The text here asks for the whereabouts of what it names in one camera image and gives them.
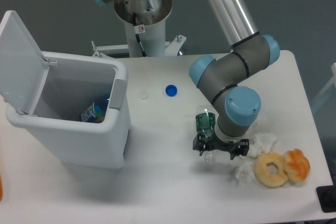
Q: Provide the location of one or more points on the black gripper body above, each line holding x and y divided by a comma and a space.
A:
214, 143

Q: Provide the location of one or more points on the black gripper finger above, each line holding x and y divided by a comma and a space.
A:
239, 148
200, 143

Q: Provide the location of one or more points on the clear plastic bottle green label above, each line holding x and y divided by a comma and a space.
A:
205, 122

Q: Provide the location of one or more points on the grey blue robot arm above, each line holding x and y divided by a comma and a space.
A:
219, 80

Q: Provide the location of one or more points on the blue bottle cap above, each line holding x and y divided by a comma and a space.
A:
171, 90

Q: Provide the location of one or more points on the white bottle cap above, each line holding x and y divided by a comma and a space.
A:
143, 95

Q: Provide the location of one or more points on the large crumpled white tissue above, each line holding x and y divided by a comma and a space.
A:
261, 138

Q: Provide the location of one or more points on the small crumpled white tissue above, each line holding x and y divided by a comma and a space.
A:
244, 174

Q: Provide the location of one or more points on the orange glazed bun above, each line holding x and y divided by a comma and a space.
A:
296, 165

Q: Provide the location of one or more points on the black device at edge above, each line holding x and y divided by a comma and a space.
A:
326, 197

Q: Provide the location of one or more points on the blue packaging in bin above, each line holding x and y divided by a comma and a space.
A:
96, 111

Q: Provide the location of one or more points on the white trash bin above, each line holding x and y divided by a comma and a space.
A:
71, 86

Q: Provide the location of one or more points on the white trash bin lid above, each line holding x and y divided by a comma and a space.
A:
24, 68

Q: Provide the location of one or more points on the orange object at left edge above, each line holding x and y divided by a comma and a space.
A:
1, 188

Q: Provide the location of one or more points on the ring donut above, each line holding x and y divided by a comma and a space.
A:
269, 169

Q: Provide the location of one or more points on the white frame at right edge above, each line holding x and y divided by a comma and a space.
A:
325, 94

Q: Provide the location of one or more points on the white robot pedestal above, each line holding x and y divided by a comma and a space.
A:
145, 28

